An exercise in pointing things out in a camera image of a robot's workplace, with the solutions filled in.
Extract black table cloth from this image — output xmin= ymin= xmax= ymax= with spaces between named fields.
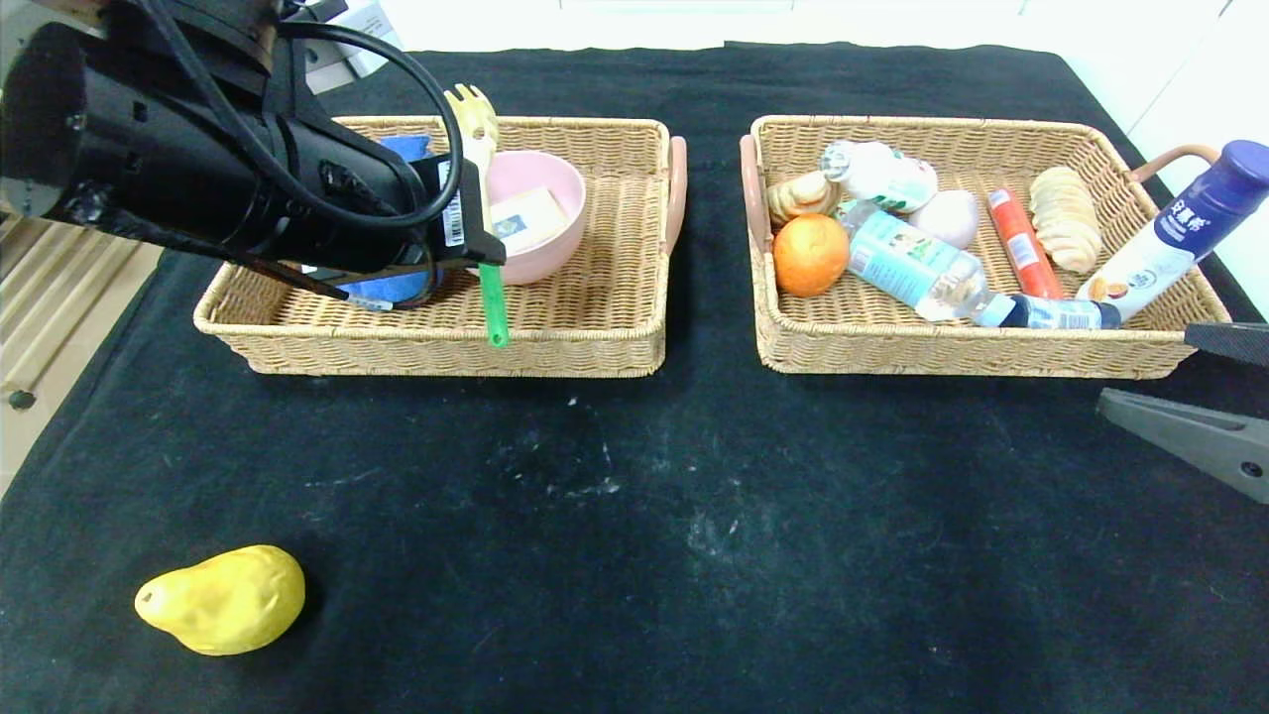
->
xmin=0 ymin=42 xmax=1269 ymax=714

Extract white counter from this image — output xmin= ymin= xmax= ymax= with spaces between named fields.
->
xmin=382 ymin=0 xmax=1032 ymax=56

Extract golden bread bun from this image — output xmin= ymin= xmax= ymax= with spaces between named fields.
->
xmin=766 ymin=171 xmax=844 ymax=227

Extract blue cloth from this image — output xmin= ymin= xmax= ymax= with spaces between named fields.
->
xmin=337 ymin=136 xmax=442 ymax=306

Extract clear water bottle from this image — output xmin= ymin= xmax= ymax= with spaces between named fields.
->
xmin=838 ymin=198 xmax=1014 ymax=328

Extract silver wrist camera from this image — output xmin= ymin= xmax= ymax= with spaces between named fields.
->
xmin=302 ymin=0 xmax=403 ymax=80

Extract yellow pasta spoon green handle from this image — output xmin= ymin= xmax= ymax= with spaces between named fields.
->
xmin=444 ymin=84 xmax=510 ymax=348

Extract orange sausage stick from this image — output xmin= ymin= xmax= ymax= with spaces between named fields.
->
xmin=987 ymin=188 xmax=1066 ymax=301

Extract yellow pear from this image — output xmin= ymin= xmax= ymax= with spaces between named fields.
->
xmin=134 ymin=544 xmax=306 ymax=656

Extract white bottle blue cap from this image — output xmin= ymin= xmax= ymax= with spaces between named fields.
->
xmin=1076 ymin=140 xmax=1269 ymax=323

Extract pink bowl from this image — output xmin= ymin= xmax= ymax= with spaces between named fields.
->
xmin=486 ymin=151 xmax=588 ymax=286

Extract orange fruit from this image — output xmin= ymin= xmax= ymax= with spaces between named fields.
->
xmin=772 ymin=213 xmax=851 ymax=298

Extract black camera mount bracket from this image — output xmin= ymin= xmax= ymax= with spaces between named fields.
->
xmin=238 ymin=0 xmax=328 ymax=130

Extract wicker basket pink handles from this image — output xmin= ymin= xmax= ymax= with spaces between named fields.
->
xmin=741 ymin=114 xmax=1235 ymax=379
xmin=193 ymin=116 xmax=689 ymax=379

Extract white milk drink bottle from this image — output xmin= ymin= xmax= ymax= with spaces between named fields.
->
xmin=821 ymin=141 xmax=939 ymax=214

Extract pale pink egg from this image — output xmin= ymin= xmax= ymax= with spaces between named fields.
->
xmin=907 ymin=190 xmax=981 ymax=249

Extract beige metal trolley rack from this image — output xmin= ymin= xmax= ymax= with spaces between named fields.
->
xmin=0 ymin=218 xmax=160 ymax=413

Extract beige ridged bread roll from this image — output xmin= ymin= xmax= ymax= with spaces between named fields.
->
xmin=1028 ymin=167 xmax=1102 ymax=275

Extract thick black camera cable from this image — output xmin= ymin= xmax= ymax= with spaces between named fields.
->
xmin=149 ymin=0 xmax=465 ymax=229

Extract white card box blue diamond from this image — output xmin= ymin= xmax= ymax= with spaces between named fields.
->
xmin=493 ymin=188 xmax=571 ymax=254

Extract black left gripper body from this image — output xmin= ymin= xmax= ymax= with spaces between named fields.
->
xmin=343 ymin=126 xmax=475 ymax=280

